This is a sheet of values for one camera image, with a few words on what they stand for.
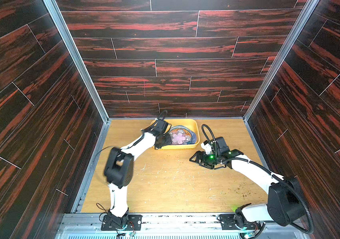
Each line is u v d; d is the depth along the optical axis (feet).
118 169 1.69
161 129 2.46
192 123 3.64
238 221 2.18
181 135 3.48
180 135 3.47
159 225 2.41
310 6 2.18
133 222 2.41
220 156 2.15
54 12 2.22
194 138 3.45
